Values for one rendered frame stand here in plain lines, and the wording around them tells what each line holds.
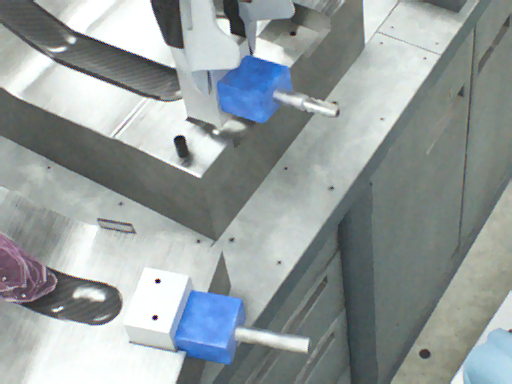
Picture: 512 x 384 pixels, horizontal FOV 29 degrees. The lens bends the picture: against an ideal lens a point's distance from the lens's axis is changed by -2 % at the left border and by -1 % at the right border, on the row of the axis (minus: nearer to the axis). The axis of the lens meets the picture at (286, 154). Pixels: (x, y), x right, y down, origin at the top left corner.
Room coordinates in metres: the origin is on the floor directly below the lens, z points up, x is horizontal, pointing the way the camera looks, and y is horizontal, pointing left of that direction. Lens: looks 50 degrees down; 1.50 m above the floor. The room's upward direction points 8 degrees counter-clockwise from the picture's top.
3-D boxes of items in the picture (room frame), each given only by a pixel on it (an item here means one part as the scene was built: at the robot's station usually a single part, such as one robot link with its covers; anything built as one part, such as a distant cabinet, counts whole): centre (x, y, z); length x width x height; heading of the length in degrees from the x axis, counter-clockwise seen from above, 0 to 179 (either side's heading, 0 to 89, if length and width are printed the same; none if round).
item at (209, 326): (0.37, 0.06, 0.86); 0.13 x 0.05 x 0.05; 69
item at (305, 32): (0.64, -0.02, 0.87); 0.05 x 0.05 x 0.04; 52
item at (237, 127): (0.56, 0.04, 0.87); 0.05 x 0.05 x 0.04; 52
